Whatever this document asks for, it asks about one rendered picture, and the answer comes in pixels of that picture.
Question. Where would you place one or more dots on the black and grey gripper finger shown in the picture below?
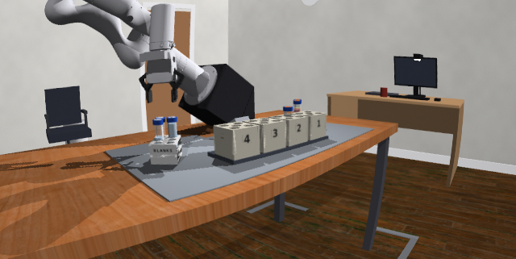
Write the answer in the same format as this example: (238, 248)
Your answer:
(147, 88)
(177, 84)

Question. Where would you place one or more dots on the white tube rack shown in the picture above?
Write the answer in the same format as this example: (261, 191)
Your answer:
(165, 153)

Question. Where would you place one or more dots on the water blank tube with white cap dot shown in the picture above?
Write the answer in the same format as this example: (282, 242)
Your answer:
(172, 126)

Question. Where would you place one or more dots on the cream bucket adapter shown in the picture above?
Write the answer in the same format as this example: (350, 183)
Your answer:
(272, 133)
(237, 140)
(296, 128)
(317, 123)

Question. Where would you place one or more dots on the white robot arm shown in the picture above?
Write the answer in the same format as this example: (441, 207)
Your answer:
(197, 83)

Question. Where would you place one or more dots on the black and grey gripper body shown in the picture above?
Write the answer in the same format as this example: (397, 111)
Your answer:
(162, 71)

